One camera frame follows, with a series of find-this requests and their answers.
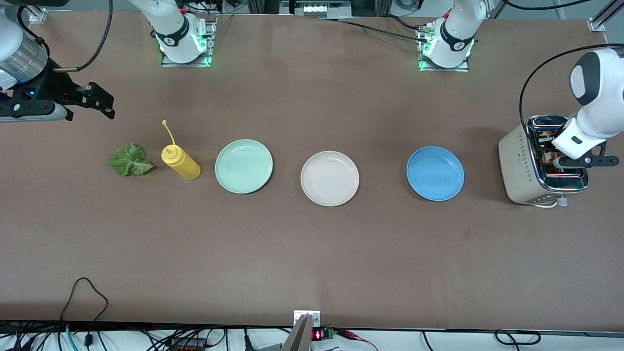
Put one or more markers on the green lettuce leaf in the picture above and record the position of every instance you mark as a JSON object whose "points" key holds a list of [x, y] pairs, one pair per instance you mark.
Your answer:
{"points": [[129, 161]]}

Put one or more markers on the yellow mustard squeeze bottle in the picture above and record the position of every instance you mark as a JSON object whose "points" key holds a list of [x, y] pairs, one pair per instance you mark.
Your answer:
{"points": [[185, 166]]}

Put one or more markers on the red digit display module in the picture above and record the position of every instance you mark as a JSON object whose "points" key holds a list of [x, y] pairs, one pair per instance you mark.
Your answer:
{"points": [[318, 335]]}

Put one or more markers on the grey aluminium bar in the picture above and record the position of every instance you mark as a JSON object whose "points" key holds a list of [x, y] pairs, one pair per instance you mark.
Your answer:
{"points": [[298, 339]]}

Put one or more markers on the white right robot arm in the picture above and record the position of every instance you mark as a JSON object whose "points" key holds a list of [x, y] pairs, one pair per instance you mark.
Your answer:
{"points": [[168, 22]]}

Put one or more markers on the red and black clip lead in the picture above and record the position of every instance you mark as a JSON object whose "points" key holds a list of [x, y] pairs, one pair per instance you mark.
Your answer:
{"points": [[348, 333]]}

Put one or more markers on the light green plate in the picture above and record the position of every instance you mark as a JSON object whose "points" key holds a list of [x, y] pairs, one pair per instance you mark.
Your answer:
{"points": [[243, 166]]}

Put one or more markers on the silver aluminium frame profile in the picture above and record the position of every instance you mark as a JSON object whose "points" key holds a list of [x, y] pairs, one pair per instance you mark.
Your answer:
{"points": [[38, 14], [602, 19]]}

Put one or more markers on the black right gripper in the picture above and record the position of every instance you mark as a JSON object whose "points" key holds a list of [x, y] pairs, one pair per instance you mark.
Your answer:
{"points": [[54, 87]]}

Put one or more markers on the beige plate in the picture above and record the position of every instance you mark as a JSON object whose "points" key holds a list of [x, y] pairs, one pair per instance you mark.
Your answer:
{"points": [[330, 178]]}

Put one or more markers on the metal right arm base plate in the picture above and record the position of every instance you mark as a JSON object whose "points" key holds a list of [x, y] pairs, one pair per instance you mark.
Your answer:
{"points": [[187, 64]]}

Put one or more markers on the silver mounting bracket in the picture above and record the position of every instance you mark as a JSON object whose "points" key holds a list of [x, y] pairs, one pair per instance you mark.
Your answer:
{"points": [[315, 317]]}

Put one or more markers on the silver aluminium frame post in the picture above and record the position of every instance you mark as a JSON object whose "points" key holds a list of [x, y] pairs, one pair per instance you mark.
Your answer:
{"points": [[559, 12]]}

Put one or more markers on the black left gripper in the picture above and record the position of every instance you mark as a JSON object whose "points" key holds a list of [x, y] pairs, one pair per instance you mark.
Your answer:
{"points": [[550, 141]]}

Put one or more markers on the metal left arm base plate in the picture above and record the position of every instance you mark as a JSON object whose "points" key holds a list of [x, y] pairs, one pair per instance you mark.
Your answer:
{"points": [[444, 68]]}

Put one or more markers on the blue plate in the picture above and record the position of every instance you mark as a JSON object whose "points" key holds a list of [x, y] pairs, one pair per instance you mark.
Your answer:
{"points": [[435, 173]]}

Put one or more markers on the white power strip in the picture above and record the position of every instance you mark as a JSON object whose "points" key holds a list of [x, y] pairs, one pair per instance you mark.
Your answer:
{"points": [[314, 9]]}

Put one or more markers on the cream and chrome toaster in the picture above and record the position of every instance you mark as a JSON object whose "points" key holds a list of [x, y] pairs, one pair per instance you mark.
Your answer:
{"points": [[516, 165]]}

